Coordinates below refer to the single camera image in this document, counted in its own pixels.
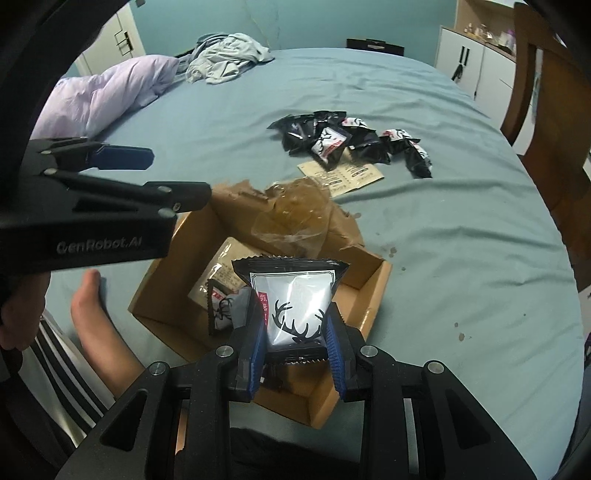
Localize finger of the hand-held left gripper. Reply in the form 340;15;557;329
28;137;154;174
44;168;213;217

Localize large beige packet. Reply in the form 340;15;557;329
188;237;273;315
297;159;385;199

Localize striped garment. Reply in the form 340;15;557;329
21;311;116;455

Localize pile of snack packets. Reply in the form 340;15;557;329
268;110;434;179

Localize white wardrobe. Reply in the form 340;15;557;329
76;0;146;77

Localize white cabinet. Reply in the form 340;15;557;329
434;25;518;121

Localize grey crumpled clothing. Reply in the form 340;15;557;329
174;32;275;85

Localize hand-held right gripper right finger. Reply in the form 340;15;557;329
323;305;539;480

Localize white antler snack packet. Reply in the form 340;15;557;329
231;256;350;367
207;278;259;336

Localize black bag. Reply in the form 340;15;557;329
346;38;404;58

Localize person's left hand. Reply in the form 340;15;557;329
0;272;51;354

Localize dark cloth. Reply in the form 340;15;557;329
230;427;365;480

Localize small jars and bottles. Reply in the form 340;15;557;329
462;21;515;51

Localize brown wooden chair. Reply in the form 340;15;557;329
501;4;591;241

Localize clear crumpled plastic wrap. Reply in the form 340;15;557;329
252;178;333;259

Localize brown cardboard box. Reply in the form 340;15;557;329
128;178;393;430

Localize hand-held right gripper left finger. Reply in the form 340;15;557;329
55;287;271;480

